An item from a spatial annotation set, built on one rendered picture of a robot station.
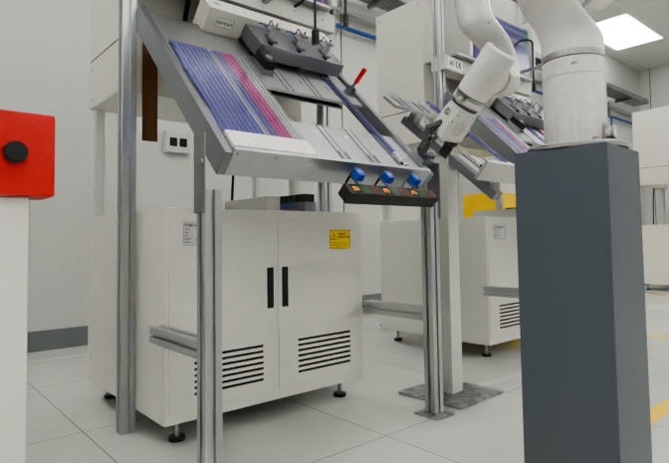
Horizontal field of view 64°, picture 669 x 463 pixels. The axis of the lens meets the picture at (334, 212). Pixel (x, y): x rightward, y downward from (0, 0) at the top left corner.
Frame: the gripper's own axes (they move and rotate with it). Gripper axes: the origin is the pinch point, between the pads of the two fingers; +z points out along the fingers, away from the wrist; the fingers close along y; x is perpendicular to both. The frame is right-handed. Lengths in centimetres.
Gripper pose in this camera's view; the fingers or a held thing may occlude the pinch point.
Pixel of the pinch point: (433, 151)
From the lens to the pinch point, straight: 150.1
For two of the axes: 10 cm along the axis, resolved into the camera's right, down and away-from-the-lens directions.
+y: 7.6, 0.2, 6.5
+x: -4.7, -6.7, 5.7
